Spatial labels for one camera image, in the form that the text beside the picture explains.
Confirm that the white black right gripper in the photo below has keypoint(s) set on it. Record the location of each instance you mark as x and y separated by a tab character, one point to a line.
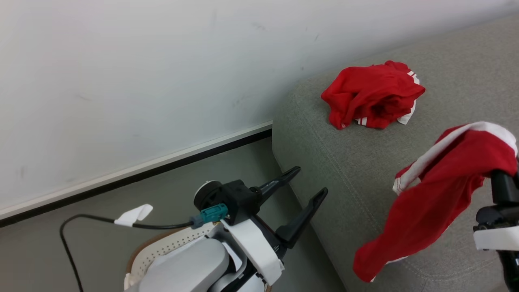
498	237

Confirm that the grey fabric sofa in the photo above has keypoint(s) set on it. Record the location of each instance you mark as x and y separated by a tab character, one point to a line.
405	154

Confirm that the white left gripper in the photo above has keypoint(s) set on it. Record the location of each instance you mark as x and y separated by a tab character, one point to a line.
259	247

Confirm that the dark baseboard strip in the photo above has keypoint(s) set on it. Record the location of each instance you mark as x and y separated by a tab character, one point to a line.
134	175

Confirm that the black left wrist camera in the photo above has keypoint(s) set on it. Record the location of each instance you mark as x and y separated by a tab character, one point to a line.
235	198

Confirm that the red garment with white trim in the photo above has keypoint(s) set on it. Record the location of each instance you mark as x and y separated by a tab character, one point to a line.
438	202

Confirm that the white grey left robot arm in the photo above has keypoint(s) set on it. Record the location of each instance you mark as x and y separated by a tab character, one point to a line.
190	265

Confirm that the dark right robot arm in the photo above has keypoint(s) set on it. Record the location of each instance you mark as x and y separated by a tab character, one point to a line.
511	269

